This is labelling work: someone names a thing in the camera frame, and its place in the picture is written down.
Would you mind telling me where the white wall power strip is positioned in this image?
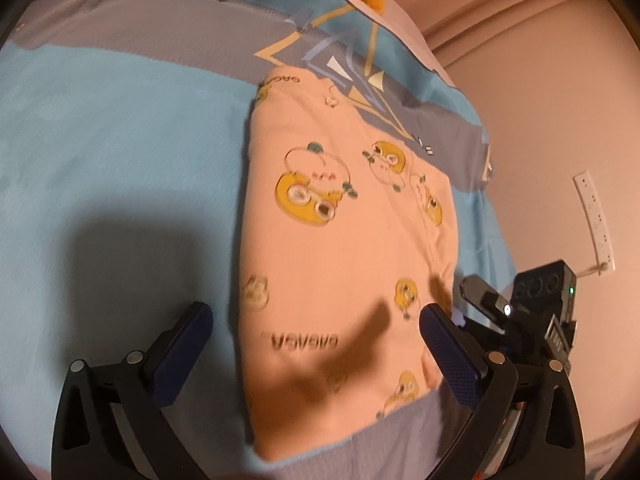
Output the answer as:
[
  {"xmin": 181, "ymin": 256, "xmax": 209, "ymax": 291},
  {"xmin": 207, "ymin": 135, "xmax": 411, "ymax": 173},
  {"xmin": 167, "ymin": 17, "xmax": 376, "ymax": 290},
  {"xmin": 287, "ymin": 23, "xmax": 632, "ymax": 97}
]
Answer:
[{"xmin": 571, "ymin": 171, "xmax": 617, "ymax": 273}]

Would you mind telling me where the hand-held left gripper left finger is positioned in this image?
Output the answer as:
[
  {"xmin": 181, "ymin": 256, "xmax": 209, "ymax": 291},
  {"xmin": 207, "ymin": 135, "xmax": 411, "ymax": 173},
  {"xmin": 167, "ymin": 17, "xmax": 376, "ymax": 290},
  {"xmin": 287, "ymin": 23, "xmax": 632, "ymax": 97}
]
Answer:
[{"xmin": 50, "ymin": 301, "xmax": 215, "ymax": 480}]

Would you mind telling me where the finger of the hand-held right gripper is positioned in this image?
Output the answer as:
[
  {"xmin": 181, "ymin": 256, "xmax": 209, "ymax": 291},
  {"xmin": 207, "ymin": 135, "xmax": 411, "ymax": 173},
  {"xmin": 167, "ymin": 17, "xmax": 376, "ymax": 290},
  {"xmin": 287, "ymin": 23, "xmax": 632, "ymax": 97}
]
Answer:
[{"xmin": 460, "ymin": 275, "xmax": 515, "ymax": 330}]

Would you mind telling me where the lavender bed sheet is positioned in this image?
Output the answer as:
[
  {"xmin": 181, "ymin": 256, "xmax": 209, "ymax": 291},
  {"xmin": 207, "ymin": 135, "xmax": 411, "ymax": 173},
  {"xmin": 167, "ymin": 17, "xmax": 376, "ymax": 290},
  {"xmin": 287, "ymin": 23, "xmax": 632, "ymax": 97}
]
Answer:
[{"xmin": 260, "ymin": 0, "xmax": 456, "ymax": 86}]

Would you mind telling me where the pink cartoon print shirt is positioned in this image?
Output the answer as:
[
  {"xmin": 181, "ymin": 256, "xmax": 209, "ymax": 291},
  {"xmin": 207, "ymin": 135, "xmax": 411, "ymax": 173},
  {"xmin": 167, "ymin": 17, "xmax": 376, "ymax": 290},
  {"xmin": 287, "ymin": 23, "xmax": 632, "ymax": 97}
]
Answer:
[{"xmin": 235, "ymin": 67, "xmax": 461, "ymax": 461}]

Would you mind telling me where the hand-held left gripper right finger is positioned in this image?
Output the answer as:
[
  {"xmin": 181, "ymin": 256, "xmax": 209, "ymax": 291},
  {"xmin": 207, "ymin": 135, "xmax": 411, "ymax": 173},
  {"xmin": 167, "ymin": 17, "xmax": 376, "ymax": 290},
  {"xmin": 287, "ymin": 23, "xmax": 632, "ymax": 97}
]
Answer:
[{"xmin": 419, "ymin": 304, "xmax": 586, "ymax": 480}]

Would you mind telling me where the blue patterned duvet cover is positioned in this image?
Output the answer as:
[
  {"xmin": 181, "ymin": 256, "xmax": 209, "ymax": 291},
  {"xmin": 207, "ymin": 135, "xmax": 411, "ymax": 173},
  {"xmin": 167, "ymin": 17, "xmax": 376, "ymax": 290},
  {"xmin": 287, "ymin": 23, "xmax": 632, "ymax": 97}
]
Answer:
[{"xmin": 0, "ymin": 0, "xmax": 518, "ymax": 480}]

